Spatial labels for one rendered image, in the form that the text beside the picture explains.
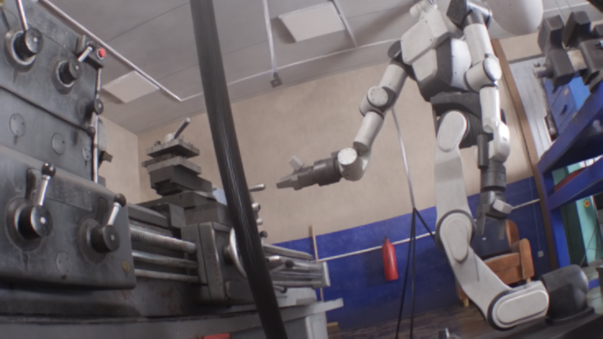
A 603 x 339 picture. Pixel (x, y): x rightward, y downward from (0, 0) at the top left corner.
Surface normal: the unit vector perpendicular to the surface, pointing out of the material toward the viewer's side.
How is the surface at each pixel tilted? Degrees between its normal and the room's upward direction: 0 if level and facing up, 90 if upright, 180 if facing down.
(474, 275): 115
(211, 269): 90
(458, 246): 90
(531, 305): 90
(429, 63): 85
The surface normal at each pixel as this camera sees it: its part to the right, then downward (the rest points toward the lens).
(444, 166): -0.20, 0.15
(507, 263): -0.30, -0.27
